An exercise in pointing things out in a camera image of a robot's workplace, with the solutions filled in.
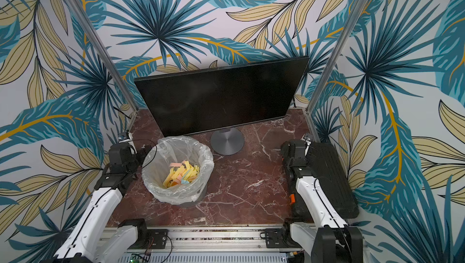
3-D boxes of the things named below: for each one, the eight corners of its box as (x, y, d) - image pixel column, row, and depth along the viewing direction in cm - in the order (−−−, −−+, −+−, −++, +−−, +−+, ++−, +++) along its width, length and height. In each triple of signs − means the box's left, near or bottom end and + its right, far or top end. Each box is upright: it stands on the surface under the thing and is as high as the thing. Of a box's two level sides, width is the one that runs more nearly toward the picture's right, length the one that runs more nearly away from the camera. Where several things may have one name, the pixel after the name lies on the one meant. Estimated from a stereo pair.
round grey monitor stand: (209, 155, 101) (209, 152, 98) (212, 130, 112) (211, 127, 109) (244, 155, 101) (244, 152, 99) (243, 130, 112) (243, 127, 109)
